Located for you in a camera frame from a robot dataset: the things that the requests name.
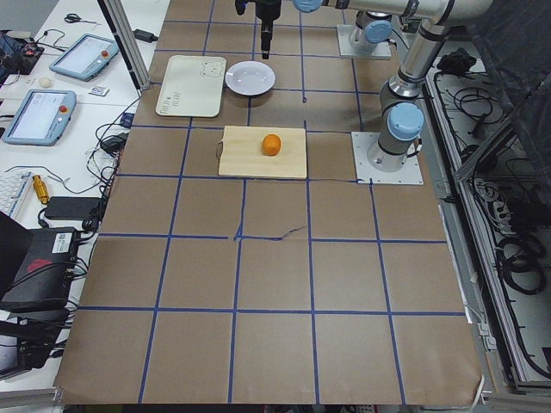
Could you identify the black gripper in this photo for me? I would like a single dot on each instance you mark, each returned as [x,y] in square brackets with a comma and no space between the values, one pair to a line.
[268,9]

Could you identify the orange fruit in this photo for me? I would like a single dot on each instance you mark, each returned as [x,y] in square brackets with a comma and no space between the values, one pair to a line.
[271,145]

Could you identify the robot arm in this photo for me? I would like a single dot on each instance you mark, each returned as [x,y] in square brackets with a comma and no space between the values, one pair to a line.
[371,29]
[438,17]

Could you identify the cream bear tray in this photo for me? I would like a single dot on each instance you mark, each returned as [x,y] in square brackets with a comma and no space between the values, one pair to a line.
[192,87]

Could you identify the white round plate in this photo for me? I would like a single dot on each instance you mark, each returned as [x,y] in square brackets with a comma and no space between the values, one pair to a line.
[250,78]

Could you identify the wooden cutting board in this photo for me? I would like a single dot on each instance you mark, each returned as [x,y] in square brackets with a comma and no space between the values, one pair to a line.
[242,153]

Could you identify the upper teach pendant tablet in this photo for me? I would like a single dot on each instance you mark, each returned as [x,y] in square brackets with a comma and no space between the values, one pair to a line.
[86,58]

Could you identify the teach pendant tablet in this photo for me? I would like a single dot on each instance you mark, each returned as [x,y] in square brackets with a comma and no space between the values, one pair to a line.
[86,58]
[41,118]

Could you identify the black scissors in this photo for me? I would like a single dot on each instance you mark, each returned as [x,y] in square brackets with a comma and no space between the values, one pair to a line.
[72,18]

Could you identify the lower teach pendant tablet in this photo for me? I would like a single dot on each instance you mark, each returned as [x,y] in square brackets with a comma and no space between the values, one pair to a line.
[41,118]

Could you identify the brown paper table mat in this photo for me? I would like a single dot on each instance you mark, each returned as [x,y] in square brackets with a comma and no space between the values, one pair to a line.
[247,290]

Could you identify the black power adapter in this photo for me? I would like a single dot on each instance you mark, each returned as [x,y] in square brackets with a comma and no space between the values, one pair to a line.
[71,208]

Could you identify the gold metal cylinder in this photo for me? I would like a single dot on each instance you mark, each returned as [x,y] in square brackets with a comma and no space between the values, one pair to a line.
[40,190]

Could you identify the white keyboard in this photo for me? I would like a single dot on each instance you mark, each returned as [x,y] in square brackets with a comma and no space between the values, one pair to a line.
[14,188]

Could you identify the black computer box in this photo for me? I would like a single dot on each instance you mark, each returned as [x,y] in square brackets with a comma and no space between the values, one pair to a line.
[36,268]

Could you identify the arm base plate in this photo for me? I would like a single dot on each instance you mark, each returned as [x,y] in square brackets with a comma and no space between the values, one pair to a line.
[375,166]
[347,50]

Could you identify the aluminium frame post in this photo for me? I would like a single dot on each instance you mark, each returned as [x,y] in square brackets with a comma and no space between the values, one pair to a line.
[116,18]

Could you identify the cable tray with cables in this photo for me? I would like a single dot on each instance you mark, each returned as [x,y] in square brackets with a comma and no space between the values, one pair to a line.
[507,217]

